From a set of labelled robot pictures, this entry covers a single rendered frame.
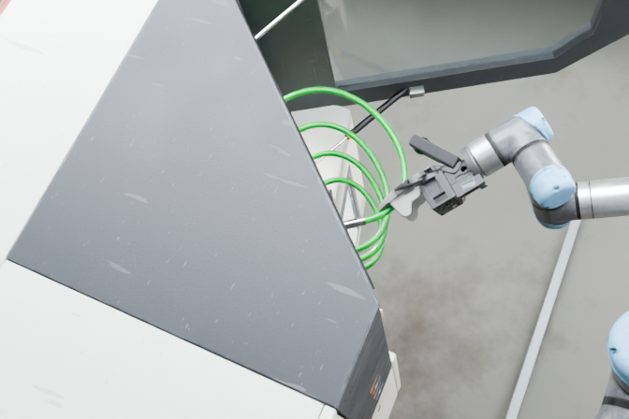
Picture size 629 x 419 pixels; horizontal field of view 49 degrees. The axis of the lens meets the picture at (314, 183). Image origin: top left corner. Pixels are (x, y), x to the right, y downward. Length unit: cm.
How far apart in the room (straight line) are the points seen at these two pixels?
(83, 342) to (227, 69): 50
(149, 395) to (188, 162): 37
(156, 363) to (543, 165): 75
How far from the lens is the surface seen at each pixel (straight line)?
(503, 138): 136
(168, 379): 106
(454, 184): 138
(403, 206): 139
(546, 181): 131
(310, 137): 190
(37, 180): 124
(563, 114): 381
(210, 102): 118
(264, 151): 112
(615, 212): 144
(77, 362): 112
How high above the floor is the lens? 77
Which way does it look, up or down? 17 degrees up
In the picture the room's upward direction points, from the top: 25 degrees clockwise
